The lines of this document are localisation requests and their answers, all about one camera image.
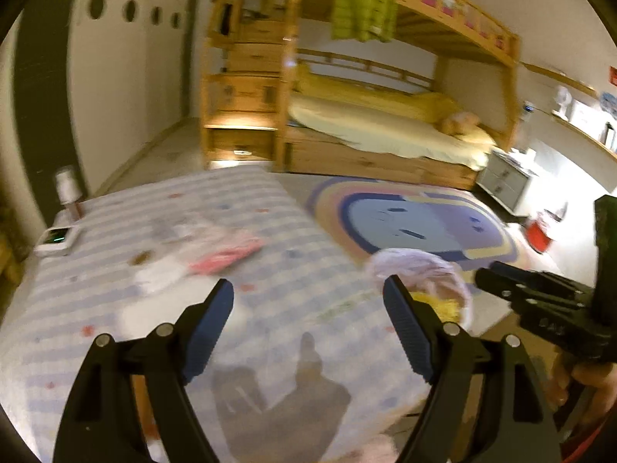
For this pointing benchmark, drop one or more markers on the wooden stair drawers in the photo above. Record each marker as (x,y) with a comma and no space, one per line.
(242,82)

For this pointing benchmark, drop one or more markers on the pastel rainbow rug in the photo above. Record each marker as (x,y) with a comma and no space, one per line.
(366,216)

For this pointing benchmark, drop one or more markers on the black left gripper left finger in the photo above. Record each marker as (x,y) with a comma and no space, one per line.
(100,421)

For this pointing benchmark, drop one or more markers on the green puffer jacket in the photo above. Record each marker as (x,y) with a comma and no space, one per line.
(363,20)

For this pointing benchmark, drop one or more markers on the pink pillow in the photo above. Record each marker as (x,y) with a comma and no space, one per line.
(457,123)

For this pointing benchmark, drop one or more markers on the trash bin with pink bag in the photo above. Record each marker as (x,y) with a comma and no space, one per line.
(422,272)

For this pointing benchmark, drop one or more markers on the pink plastic packaging bag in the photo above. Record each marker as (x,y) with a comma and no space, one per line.
(226,255)

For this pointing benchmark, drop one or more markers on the yellow foam fruit net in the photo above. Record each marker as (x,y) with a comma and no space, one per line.
(447,310)

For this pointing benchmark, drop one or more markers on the right hand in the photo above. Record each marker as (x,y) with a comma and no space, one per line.
(599,377)

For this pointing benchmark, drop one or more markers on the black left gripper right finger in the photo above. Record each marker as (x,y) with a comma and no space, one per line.
(513,421)

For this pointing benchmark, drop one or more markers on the white wardrobe with holes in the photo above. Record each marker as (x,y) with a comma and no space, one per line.
(94,81)

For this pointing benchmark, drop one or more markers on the wooden bunk bed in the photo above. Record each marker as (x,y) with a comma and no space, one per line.
(461,31)

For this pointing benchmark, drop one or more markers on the red bucket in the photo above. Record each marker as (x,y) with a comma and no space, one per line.
(539,233)

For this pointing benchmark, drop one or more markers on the clear plastic bag with label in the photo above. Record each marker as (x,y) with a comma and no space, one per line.
(189,239)

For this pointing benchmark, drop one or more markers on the silver brown spray bottle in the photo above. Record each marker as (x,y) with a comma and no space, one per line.
(69,192)

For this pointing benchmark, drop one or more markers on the white bedside drawer unit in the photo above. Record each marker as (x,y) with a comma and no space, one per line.
(511,185)

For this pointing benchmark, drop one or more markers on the yellow bed mattress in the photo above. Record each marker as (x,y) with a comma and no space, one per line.
(386,122)

